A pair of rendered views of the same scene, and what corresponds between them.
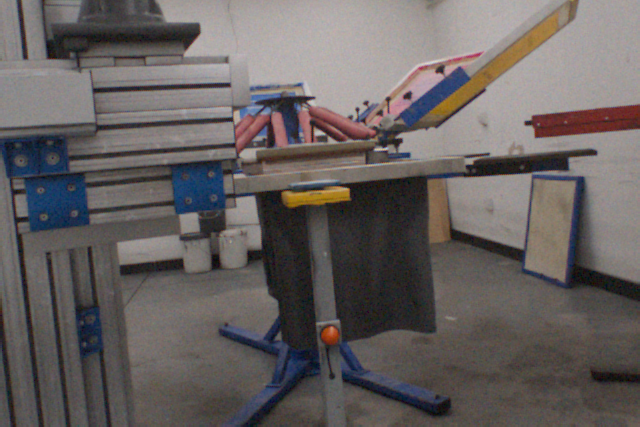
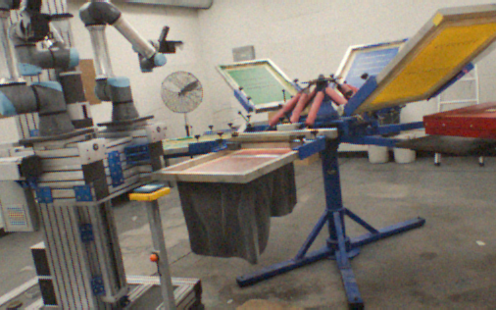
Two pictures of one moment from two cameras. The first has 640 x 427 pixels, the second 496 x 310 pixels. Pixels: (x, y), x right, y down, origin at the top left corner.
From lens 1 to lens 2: 1.71 m
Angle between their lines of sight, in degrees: 45
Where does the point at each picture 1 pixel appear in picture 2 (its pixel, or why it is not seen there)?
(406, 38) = not seen: outside the picture
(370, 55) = not seen: outside the picture
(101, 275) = (90, 212)
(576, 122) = (451, 126)
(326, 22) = not seen: outside the picture
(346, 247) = (211, 210)
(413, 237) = (241, 211)
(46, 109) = (7, 175)
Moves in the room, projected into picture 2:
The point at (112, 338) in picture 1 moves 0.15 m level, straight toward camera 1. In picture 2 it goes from (97, 236) to (74, 248)
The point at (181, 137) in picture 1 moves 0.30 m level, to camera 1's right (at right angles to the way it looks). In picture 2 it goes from (66, 176) to (100, 180)
